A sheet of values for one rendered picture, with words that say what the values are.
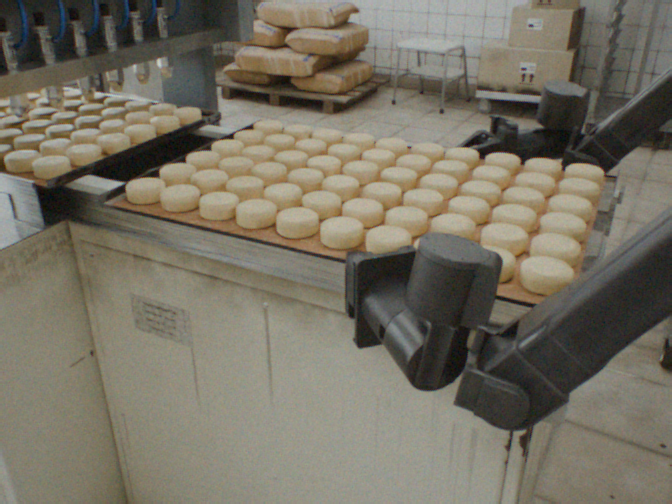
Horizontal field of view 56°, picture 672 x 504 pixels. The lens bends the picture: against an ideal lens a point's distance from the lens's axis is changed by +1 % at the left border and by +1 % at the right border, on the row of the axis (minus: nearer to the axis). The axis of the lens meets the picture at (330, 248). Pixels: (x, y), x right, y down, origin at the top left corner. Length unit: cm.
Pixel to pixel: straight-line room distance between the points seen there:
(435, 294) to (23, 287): 65
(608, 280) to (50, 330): 80
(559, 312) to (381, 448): 43
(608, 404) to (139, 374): 138
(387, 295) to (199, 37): 79
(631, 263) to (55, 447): 92
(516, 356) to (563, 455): 132
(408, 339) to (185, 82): 99
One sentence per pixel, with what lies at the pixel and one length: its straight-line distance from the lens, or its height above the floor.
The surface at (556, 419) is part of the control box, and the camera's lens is 81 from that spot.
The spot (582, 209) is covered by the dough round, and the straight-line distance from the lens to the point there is 81.
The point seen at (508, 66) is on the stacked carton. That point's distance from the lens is 461.
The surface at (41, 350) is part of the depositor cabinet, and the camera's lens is 104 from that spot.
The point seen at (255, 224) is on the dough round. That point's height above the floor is 91.
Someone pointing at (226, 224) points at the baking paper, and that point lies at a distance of 77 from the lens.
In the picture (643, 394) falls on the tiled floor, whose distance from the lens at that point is 209.
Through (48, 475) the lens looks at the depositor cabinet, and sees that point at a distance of 116.
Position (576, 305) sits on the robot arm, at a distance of 49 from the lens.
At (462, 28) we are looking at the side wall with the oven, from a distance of 518.
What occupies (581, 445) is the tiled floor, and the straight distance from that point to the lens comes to 186.
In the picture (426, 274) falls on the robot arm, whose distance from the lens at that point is 50.
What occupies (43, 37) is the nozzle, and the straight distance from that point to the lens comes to 102.
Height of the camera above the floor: 123
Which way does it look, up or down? 28 degrees down
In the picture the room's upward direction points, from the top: straight up
